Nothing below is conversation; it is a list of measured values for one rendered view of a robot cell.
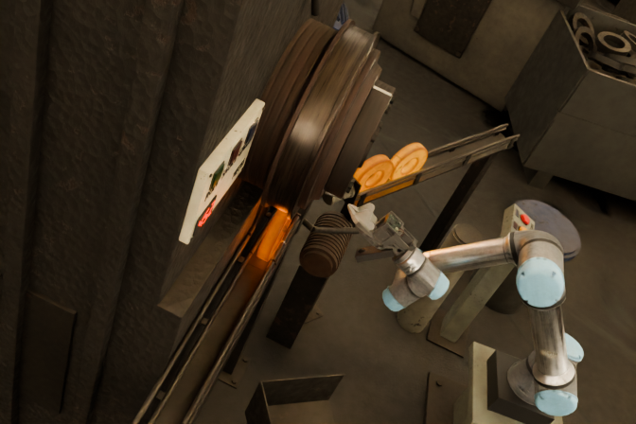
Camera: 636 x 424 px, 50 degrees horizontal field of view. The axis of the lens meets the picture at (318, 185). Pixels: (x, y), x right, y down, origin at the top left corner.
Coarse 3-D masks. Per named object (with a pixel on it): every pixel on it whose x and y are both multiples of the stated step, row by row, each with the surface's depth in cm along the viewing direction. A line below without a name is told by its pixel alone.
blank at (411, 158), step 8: (416, 144) 223; (400, 152) 220; (408, 152) 220; (416, 152) 222; (424, 152) 225; (392, 160) 221; (400, 160) 220; (408, 160) 222; (416, 160) 227; (424, 160) 229; (400, 168) 223; (408, 168) 229; (416, 168) 230; (392, 176) 224; (400, 176) 227
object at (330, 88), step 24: (336, 48) 140; (360, 48) 142; (336, 72) 137; (312, 96) 136; (336, 96) 136; (312, 120) 136; (288, 144) 138; (312, 144) 137; (288, 168) 140; (288, 192) 144; (288, 216) 152
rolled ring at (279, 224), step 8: (280, 216) 173; (272, 224) 172; (280, 224) 172; (288, 224) 187; (272, 232) 172; (280, 232) 173; (264, 240) 173; (272, 240) 172; (280, 240) 187; (264, 248) 174; (272, 248) 173; (264, 256) 176
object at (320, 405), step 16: (272, 384) 152; (288, 384) 154; (304, 384) 156; (320, 384) 158; (336, 384) 160; (256, 400) 151; (272, 400) 157; (288, 400) 159; (304, 400) 162; (320, 400) 164; (256, 416) 151; (272, 416) 157; (288, 416) 158; (304, 416) 160; (320, 416) 161
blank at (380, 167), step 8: (368, 160) 212; (376, 160) 212; (384, 160) 213; (360, 168) 212; (368, 168) 211; (376, 168) 213; (384, 168) 217; (392, 168) 220; (360, 176) 212; (368, 176) 214; (376, 176) 221; (384, 176) 220; (368, 184) 220; (376, 184) 221
